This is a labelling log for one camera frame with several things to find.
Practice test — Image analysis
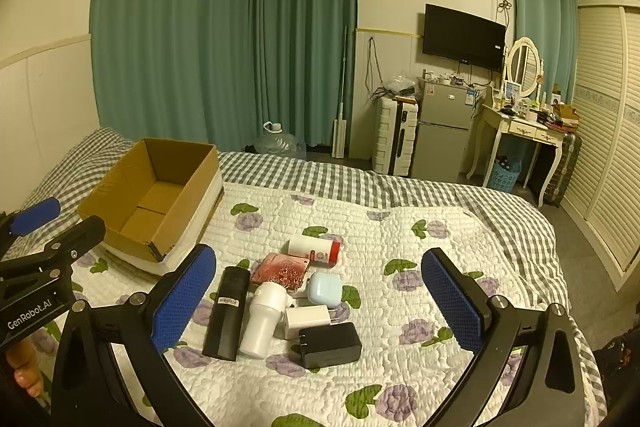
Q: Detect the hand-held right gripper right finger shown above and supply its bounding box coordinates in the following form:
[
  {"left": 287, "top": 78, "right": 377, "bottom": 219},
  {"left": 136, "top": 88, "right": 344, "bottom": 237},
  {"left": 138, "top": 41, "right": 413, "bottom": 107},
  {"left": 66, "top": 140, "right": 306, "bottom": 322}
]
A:
[{"left": 420, "top": 248, "right": 588, "bottom": 427}]

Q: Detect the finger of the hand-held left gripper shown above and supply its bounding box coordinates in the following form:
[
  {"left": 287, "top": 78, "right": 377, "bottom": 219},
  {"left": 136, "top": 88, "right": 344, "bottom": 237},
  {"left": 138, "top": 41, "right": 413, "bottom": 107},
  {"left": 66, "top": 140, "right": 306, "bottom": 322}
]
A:
[
  {"left": 0, "top": 215, "right": 107, "bottom": 280},
  {"left": 0, "top": 197, "right": 62, "bottom": 254}
]

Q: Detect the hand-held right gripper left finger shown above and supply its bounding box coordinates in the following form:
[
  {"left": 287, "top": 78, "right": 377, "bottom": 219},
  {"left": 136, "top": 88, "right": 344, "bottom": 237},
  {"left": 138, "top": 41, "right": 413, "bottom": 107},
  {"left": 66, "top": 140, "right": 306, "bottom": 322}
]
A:
[{"left": 52, "top": 243, "right": 218, "bottom": 427}]

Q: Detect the black remote control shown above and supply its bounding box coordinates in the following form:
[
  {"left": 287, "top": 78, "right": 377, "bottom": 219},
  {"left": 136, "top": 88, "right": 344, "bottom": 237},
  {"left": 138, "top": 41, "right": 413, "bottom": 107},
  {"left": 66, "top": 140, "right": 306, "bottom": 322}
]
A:
[{"left": 202, "top": 266, "right": 251, "bottom": 362}]

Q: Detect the white cylindrical bottle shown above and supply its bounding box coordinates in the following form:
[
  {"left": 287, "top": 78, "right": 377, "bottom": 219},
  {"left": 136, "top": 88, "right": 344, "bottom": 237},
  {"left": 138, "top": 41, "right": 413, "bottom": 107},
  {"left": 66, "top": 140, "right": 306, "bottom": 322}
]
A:
[{"left": 239, "top": 282, "right": 293, "bottom": 357}]

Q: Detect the cardboard box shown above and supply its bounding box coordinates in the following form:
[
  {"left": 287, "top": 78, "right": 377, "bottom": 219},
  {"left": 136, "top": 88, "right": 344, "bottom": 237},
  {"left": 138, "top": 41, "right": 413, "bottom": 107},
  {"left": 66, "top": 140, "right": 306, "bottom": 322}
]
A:
[{"left": 78, "top": 138, "right": 223, "bottom": 264}]

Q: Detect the pink rose-print box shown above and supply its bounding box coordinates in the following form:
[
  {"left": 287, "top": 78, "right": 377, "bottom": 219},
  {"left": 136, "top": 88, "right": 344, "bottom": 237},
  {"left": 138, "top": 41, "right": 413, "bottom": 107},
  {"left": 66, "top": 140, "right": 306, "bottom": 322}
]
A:
[{"left": 250, "top": 252, "right": 311, "bottom": 298}]

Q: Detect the white charger plug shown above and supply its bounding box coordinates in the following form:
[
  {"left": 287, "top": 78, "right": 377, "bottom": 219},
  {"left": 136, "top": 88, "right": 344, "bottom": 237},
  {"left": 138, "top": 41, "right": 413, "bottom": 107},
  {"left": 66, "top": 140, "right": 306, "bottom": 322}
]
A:
[{"left": 285, "top": 305, "right": 331, "bottom": 340}]

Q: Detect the black charger plug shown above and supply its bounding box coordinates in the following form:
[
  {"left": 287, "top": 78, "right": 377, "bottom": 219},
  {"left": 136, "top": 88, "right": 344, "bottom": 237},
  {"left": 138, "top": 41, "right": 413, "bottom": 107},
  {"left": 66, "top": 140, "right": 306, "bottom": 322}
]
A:
[{"left": 297, "top": 322, "right": 363, "bottom": 369}]

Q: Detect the light earbud charging case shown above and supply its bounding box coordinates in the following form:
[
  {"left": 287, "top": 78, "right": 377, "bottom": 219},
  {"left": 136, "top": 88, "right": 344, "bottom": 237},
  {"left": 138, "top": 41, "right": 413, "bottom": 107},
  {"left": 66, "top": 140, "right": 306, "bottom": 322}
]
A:
[{"left": 306, "top": 272, "right": 343, "bottom": 305}]

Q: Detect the white bottle red cap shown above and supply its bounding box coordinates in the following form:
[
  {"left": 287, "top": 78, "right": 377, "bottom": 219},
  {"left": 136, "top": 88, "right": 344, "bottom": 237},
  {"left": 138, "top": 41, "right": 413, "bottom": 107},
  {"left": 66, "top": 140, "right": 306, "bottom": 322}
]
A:
[{"left": 287, "top": 234, "right": 342, "bottom": 266}]

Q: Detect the person's left hand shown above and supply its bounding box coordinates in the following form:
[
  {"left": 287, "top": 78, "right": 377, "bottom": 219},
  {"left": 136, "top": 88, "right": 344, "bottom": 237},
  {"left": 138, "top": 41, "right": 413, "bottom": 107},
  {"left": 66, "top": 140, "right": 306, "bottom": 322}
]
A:
[{"left": 5, "top": 334, "right": 46, "bottom": 400}]

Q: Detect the white floral quilt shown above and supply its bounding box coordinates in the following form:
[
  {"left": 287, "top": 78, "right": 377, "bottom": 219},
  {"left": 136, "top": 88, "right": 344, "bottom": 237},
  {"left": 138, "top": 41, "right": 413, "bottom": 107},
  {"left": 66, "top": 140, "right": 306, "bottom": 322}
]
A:
[{"left": 30, "top": 179, "right": 601, "bottom": 427}]

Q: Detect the blue plastic basket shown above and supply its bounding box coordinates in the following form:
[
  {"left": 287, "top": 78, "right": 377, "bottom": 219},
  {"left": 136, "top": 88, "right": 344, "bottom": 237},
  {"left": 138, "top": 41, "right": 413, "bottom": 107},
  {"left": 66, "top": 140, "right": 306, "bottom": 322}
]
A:
[{"left": 492, "top": 157, "right": 522, "bottom": 192}]

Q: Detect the grey refrigerator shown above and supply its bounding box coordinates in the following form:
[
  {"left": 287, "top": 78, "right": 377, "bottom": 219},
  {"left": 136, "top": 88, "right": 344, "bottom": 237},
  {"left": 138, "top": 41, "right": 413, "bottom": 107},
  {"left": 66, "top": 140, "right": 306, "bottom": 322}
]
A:
[{"left": 410, "top": 77, "right": 476, "bottom": 182}]

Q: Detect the dark suitcase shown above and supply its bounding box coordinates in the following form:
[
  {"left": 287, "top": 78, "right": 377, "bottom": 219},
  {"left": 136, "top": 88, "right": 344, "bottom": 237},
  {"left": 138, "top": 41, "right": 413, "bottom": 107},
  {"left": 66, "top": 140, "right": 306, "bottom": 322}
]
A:
[{"left": 530, "top": 132, "right": 583, "bottom": 208}]

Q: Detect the dark patterned cloth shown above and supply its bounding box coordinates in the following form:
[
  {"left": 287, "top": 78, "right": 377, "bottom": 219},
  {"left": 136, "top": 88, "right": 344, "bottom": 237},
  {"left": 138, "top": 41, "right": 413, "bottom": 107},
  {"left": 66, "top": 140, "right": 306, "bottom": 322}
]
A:
[{"left": 592, "top": 332, "right": 640, "bottom": 408}]

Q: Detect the white suitcase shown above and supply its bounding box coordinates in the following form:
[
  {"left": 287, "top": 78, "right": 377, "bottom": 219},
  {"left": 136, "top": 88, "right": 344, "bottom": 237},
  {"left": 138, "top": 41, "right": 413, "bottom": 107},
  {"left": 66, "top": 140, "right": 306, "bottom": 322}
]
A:
[{"left": 372, "top": 96, "right": 420, "bottom": 176}]

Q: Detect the clear water jug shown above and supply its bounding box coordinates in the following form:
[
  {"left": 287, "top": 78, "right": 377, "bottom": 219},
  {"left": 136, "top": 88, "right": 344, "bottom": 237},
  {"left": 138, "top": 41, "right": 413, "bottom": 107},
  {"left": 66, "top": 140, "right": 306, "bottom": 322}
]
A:
[{"left": 252, "top": 121, "right": 307, "bottom": 160}]

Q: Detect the white dressing table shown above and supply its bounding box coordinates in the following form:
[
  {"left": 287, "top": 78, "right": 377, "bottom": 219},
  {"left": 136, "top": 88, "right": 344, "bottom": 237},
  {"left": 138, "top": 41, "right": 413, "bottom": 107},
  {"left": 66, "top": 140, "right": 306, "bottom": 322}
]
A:
[{"left": 467, "top": 99, "right": 571, "bottom": 208}]

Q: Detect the white flat mop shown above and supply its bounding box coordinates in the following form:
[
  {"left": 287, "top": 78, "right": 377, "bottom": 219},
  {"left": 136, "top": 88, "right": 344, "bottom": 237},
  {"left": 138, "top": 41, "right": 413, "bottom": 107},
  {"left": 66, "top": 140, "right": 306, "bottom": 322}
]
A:
[{"left": 331, "top": 26, "right": 348, "bottom": 158}]

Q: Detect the clear plastic bag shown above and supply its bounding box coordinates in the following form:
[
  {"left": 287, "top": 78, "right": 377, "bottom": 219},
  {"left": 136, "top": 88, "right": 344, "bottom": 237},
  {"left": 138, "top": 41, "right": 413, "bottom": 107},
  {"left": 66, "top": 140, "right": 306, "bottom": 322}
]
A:
[{"left": 382, "top": 74, "right": 417, "bottom": 96}]

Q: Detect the white louvred wardrobe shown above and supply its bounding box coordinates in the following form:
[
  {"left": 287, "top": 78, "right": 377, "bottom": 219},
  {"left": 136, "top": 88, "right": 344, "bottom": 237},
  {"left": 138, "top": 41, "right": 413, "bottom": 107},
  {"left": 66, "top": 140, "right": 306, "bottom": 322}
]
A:
[{"left": 560, "top": 0, "right": 640, "bottom": 293}]

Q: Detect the green curtain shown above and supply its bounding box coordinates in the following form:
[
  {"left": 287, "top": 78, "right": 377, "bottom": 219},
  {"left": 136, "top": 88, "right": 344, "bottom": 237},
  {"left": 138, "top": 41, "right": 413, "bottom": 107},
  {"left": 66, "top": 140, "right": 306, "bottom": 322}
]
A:
[
  {"left": 252, "top": 0, "right": 358, "bottom": 148},
  {"left": 90, "top": 0, "right": 258, "bottom": 148},
  {"left": 510, "top": 0, "right": 578, "bottom": 108}
]

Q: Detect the white oval mirror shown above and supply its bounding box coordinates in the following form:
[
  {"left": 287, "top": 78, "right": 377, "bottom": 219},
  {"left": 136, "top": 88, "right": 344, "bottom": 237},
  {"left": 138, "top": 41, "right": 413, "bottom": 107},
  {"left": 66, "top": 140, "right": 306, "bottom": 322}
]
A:
[{"left": 506, "top": 37, "right": 543, "bottom": 98}]

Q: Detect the hanging wall cable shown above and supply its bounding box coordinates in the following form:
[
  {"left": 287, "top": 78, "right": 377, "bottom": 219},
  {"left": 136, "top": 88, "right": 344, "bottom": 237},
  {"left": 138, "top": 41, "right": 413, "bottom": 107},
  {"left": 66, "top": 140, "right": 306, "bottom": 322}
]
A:
[{"left": 365, "top": 36, "right": 383, "bottom": 102}]

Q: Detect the black wall television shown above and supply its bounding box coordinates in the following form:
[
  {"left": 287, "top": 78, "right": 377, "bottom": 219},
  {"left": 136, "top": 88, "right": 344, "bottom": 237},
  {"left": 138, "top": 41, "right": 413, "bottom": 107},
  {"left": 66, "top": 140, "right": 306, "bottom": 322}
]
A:
[{"left": 422, "top": 3, "right": 507, "bottom": 72}]

